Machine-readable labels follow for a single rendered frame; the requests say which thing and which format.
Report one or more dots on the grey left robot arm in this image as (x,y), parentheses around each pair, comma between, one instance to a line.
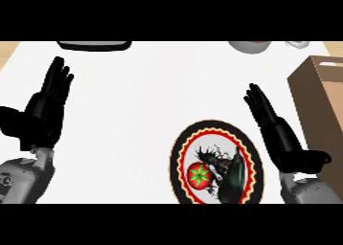
(16,178)

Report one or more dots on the red tomato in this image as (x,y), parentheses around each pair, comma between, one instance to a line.
(199,176)

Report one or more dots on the grey round bowl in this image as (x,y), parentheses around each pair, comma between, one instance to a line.
(248,46)

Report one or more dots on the brown cardboard box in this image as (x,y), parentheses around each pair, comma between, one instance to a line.
(325,127)

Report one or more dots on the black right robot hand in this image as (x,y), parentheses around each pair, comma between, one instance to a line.
(285,140)

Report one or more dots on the white small cup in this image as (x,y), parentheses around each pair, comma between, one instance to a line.
(297,44)

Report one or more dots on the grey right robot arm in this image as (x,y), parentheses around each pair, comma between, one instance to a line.
(309,191)

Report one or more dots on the black rimmed patterned plate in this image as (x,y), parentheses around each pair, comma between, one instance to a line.
(216,162)

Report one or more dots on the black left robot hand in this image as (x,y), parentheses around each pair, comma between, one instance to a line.
(44,110)

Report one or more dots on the black flat tray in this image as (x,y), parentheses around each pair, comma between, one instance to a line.
(93,45)

